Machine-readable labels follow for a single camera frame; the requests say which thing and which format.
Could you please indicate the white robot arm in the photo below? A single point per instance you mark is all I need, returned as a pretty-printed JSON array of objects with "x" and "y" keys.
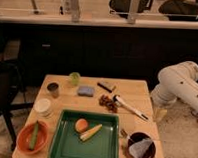
[{"x": 177, "y": 81}]

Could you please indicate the green plastic cup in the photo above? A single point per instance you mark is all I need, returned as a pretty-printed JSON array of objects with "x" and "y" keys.
[{"x": 74, "y": 78}]

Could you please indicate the dark rectangular brush block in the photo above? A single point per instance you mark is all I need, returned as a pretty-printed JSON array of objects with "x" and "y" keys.
[{"x": 107, "y": 86}]

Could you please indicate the blue sponge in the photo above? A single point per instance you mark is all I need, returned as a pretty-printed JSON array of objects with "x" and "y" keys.
[{"x": 86, "y": 91}]

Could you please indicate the orange peach fruit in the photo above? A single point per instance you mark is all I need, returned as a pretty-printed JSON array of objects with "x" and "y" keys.
[{"x": 81, "y": 125}]

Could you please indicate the metal fork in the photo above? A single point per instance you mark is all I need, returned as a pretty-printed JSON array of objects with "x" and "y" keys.
[{"x": 124, "y": 134}]

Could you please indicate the green plastic tray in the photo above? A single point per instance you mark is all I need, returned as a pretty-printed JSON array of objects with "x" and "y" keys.
[{"x": 67, "y": 144}]

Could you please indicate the wooden table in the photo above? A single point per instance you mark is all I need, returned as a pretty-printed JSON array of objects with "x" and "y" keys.
[{"x": 134, "y": 92}]

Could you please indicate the grey crumpled cloth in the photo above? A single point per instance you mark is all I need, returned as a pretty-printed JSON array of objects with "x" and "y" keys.
[{"x": 138, "y": 150}]

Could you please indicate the green cucumber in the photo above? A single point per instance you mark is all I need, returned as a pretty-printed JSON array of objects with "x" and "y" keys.
[{"x": 34, "y": 136}]

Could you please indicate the dark brown bowl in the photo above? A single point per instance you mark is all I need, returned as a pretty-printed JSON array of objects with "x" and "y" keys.
[{"x": 136, "y": 137}]

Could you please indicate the black office chair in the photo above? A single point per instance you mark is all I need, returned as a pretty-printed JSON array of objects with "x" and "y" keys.
[{"x": 10, "y": 84}]

